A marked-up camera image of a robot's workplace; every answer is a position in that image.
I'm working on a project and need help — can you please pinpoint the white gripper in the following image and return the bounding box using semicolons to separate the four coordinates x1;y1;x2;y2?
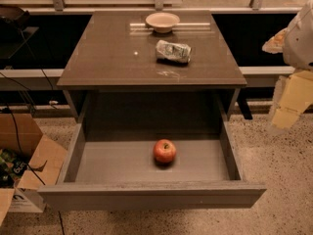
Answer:
262;0;313;130

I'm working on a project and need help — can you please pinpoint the red apple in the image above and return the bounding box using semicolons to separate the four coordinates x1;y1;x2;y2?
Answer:
153;139;176;164

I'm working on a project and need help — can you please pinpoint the grey open drawer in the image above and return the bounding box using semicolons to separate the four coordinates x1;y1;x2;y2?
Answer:
38;122;266;211

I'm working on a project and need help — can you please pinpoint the crumpled chip bag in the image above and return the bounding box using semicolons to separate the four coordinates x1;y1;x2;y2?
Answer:
156;40;192;64

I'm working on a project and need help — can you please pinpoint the beige bowl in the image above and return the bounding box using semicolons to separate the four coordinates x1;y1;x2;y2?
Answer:
146;12;180;33

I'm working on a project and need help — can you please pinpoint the open cardboard box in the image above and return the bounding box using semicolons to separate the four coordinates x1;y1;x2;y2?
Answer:
0;114;67;223

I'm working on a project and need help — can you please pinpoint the dark object on shelf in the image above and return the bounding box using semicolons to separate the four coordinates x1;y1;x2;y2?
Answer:
0;5;30;29

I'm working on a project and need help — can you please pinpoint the green snack bag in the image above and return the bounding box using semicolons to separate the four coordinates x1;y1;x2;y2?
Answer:
0;148;27;188

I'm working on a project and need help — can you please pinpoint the black cable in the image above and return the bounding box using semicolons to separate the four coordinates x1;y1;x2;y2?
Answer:
0;29;66;235

